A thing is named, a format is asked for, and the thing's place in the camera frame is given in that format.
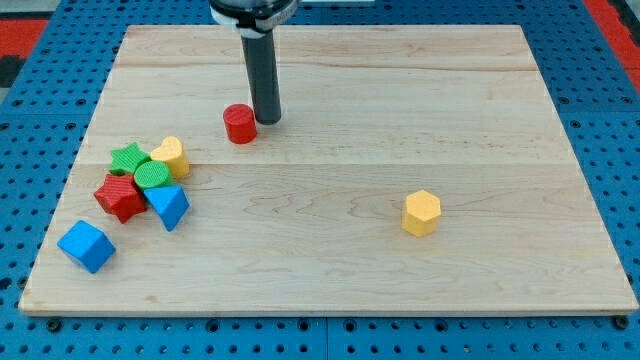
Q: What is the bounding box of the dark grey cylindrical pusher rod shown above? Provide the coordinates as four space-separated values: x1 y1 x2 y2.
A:
242 31 282 125

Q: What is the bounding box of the yellow hexagon block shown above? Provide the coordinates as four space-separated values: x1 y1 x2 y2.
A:
401 190 441 237

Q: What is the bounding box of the red cylinder block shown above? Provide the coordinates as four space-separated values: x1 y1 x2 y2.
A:
223 104 257 144

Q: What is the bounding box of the yellow heart block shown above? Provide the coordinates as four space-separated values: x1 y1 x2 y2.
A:
150 136 190 178

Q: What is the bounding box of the green cylinder block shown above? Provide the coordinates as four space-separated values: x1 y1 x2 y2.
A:
134 161 174 190

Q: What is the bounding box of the green star block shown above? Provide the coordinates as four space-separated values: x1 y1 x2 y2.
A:
109 142 150 176

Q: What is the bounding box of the blue triangular prism block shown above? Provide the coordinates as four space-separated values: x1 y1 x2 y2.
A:
144 185 190 232

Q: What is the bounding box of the red star block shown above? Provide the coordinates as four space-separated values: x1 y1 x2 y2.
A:
94 174 147 224

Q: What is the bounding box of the blue cube block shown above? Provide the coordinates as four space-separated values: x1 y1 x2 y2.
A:
57 220 116 274

